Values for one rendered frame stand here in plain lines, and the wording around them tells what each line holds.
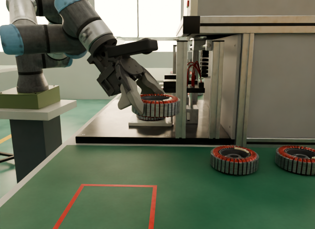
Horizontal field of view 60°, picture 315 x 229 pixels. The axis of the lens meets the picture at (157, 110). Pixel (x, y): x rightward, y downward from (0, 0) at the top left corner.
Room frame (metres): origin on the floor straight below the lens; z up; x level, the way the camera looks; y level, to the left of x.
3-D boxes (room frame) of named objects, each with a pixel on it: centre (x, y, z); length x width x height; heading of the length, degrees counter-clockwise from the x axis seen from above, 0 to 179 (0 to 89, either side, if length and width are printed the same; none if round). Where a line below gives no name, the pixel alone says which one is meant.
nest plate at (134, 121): (0.98, 0.02, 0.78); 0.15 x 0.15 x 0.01; 88
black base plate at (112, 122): (1.10, 0.00, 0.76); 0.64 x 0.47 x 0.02; 178
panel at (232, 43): (1.10, -0.24, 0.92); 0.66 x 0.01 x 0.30; 178
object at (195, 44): (1.01, -0.15, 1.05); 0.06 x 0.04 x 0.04; 178
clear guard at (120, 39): (0.93, 0.02, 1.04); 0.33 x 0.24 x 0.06; 88
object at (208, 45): (1.10, -0.16, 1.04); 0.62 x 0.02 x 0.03; 178
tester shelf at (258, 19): (1.09, -0.30, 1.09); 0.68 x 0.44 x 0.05; 178
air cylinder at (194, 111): (0.98, -0.12, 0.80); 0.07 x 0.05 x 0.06; 178
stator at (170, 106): (0.62, 0.00, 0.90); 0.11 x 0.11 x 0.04
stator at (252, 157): (0.62, -0.19, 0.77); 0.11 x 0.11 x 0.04
